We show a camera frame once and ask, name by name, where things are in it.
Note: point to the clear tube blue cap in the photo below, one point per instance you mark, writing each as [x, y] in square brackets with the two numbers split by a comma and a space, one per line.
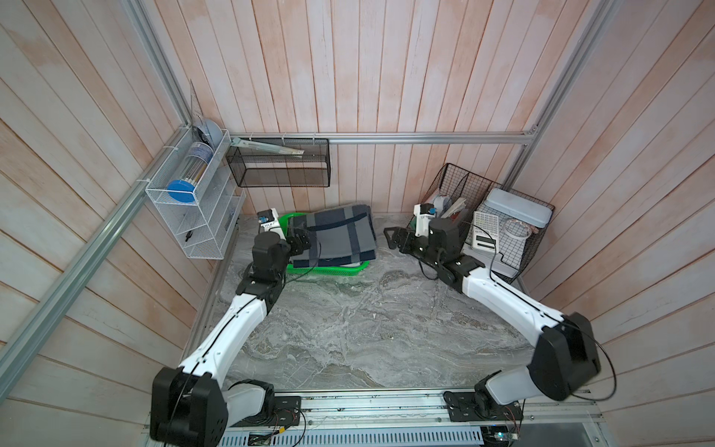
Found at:
[183, 184]

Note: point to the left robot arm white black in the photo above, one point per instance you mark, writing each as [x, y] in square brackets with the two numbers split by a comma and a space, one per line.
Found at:
[189, 407]

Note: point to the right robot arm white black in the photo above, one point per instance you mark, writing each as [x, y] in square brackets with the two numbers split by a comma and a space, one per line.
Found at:
[566, 353]

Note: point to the black mesh wall basket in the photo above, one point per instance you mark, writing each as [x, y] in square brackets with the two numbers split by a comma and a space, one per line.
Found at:
[253, 169]

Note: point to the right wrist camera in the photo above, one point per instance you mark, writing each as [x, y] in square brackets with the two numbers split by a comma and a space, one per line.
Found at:
[423, 214]

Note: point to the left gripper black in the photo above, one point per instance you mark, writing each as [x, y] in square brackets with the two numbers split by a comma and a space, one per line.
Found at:
[303, 241]

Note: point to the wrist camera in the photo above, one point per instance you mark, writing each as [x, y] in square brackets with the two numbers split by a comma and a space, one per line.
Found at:
[423, 214]
[269, 222]

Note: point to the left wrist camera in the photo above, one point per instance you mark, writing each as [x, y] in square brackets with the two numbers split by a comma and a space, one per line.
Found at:
[269, 222]

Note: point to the horizontal aluminium wall bar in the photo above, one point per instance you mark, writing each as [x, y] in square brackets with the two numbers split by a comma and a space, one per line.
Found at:
[400, 138]

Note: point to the black wire desk organizer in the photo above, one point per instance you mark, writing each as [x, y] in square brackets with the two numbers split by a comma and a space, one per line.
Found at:
[456, 186]

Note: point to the white rectangular plastic box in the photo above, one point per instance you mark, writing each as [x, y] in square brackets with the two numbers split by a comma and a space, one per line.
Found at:
[519, 208]

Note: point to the green plastic basket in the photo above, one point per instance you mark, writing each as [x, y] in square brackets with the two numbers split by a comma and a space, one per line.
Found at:
[340, 271]

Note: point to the white calculator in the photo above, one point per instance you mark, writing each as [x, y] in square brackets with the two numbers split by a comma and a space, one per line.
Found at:
[485, 232]

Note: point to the white tape roll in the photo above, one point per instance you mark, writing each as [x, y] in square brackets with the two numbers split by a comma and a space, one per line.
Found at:
[516, 229]

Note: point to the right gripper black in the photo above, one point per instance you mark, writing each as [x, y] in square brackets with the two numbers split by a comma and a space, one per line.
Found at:
[415, 241]

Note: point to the navy grey plaid scarf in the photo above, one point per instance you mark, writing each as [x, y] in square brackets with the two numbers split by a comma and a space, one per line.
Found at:
[337, 237]

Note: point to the aluminium mounting rail base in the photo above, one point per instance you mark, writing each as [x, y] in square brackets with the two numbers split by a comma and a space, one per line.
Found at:
[418, 417]

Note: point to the white wire wall shelf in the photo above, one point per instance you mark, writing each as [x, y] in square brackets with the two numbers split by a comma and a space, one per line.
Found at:
[195, 193]

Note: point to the grey ruler in basket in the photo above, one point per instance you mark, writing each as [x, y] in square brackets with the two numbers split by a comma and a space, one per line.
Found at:
[267, 147]

